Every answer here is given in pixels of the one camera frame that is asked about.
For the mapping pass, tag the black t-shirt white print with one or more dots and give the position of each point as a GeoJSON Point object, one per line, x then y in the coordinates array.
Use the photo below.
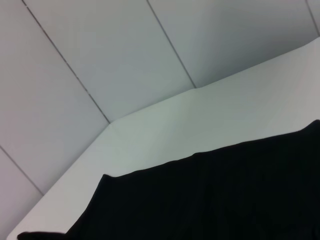
{"type": "Point", "coordinates": [200, 200]}

